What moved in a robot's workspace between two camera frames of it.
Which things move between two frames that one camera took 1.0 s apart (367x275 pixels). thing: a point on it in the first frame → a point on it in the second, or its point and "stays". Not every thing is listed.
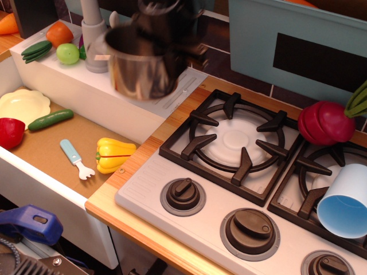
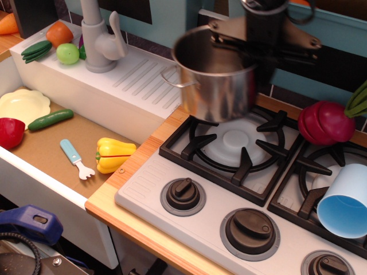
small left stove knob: x=183 y=197 stays
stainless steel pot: x=139 y=69 → x=218 y=82
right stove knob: x=326 y=262 stays
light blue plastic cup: x=343 y=209 stays
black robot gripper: x=172 y=24 → x=266 y=35
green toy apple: x=67 y=53 stays
